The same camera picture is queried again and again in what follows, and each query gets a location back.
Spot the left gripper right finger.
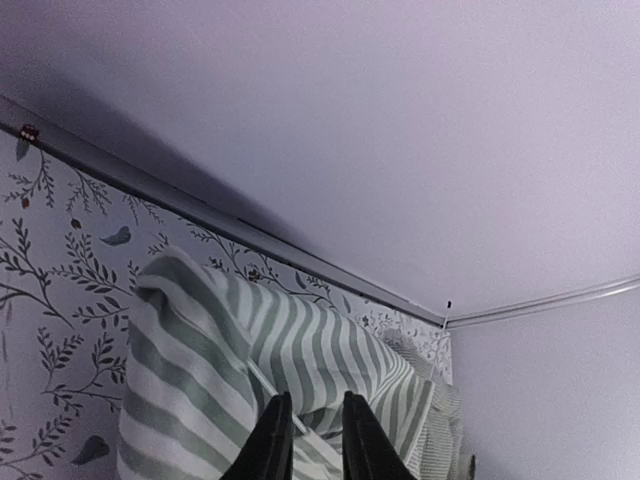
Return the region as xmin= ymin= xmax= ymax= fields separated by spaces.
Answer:
xmin=342 ymin=391 xmax=410 ymax=480

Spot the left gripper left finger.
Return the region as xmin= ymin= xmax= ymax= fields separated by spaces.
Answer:
xmin=233 ymin=392 xmax=294 ymax=480

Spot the green striped pet tent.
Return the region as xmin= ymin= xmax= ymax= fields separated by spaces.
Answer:
xmin=115 ymin=249 xmax=462 ymax=479

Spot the floral patterned table mat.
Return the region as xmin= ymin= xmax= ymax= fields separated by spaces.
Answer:
xmin=1 ymin=134 xmax=451 ymax=479

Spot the right aluminium frame post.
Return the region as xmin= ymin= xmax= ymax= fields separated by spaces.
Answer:
xmin=442 ymin=274 xmax=639 ymax=331

